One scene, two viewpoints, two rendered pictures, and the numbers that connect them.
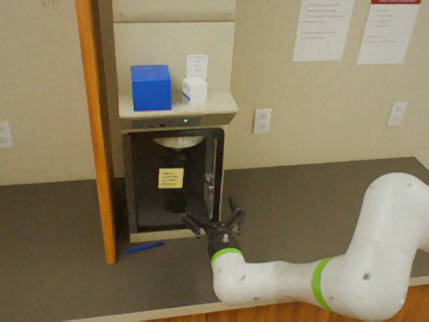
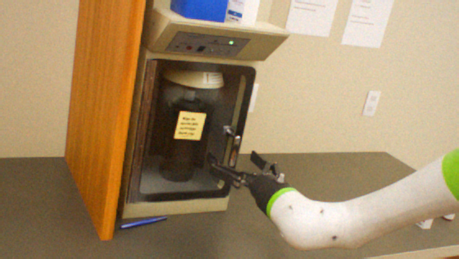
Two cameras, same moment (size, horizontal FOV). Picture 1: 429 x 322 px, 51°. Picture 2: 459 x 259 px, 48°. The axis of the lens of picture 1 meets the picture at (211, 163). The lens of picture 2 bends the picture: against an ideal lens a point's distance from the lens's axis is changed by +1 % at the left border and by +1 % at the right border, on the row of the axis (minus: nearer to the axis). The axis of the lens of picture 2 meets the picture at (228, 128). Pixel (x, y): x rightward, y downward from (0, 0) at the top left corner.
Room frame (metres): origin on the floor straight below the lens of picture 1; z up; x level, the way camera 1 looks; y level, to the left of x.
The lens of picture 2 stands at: (-0.08, 0.43, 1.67)
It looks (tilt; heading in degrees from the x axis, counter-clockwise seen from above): 19 degrees down; 342
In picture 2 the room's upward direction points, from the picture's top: 12 degrees clockwise
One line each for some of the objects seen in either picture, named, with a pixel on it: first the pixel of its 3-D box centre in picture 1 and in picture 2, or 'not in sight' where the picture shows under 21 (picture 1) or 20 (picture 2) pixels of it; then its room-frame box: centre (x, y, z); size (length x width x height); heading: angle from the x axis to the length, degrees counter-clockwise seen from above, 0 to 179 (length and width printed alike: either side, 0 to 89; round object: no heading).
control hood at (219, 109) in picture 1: (178, 117); (220, 40); (1.11, 0.10, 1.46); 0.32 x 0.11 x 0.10; 102
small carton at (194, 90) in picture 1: (194, 90); (243, 10); (1.12, 0.06, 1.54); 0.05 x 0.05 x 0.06; 30
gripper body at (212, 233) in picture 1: (219, 234); (261, 184); (0.98, -0.04, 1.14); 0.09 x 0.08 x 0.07; 12
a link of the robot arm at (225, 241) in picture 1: (224, 251); (277, 197); (0.91, -0.05, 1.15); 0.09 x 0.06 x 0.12; 102
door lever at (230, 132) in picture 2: (209, 193); (231, 147); (1.15, 0.00, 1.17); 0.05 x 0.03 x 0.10; 12
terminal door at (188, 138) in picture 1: (175, 184); (193, 134); (1.16, 0.11, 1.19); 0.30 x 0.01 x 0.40; 102
